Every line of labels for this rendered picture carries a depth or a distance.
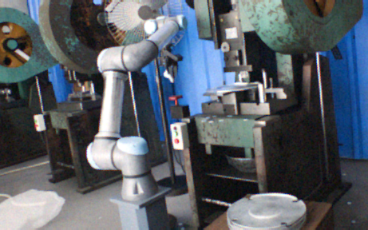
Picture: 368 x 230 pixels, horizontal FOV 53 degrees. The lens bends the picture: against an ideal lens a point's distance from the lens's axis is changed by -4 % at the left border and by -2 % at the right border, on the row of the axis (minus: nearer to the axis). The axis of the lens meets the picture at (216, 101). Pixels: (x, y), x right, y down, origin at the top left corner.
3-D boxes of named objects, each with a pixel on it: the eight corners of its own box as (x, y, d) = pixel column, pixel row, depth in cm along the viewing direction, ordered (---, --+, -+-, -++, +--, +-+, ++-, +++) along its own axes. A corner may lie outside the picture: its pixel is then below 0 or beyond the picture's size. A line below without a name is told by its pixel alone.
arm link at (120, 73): (111, 168, 145) (124, 40, 158) (82, 168, 150) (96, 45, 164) (129, 171, 156) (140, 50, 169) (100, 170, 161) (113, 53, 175)
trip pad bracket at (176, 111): (186, 139, 206) (181, 105, 203) (174, 138, 212) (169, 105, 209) (193, 136, 210) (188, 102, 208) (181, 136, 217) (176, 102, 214)
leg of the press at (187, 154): (198, 232, 205) (176, 72, 193) (184, 228, 213) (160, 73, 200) (281, 177, 275) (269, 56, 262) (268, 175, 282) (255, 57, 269)
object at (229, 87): (228, 85, 216) (227, 83, 216) (271, 83, 197) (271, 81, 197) (194, 93, 194) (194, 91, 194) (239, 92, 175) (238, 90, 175)
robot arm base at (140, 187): (138, 203, 141) (134, 179, 140) (114, 196, 150) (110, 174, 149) (166, 188, 153) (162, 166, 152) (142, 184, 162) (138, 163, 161)
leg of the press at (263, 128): (282, 257, 171) (263, 65, 158) (262, 251, 178) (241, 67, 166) (352, 187, 240) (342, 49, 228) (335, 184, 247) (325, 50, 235)
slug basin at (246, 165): (265, 180, 188) (263, 161, 186) (214, 172, 210) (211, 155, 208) (296, 160, 213) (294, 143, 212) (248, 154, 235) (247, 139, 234)
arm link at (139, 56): (141, 49, 151) (184, 9, 189) (120, 52, 155) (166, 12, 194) (151, 73, 156) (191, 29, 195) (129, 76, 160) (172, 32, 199)
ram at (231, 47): (242, 66, 189) (235, 7, 185) (219, 68, 199) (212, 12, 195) (260, 62, 202) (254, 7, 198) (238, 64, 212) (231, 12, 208)
